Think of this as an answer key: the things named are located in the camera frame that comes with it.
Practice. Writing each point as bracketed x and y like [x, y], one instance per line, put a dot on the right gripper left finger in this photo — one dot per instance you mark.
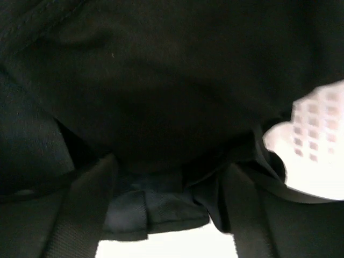
[61, 218]

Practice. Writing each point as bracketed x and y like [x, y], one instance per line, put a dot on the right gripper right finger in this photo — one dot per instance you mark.
[268, 219]

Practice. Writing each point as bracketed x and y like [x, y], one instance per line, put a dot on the black skirt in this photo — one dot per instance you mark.
[176, 90]

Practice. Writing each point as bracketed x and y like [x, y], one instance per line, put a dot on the white plastic basket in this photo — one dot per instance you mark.
[311, 143]

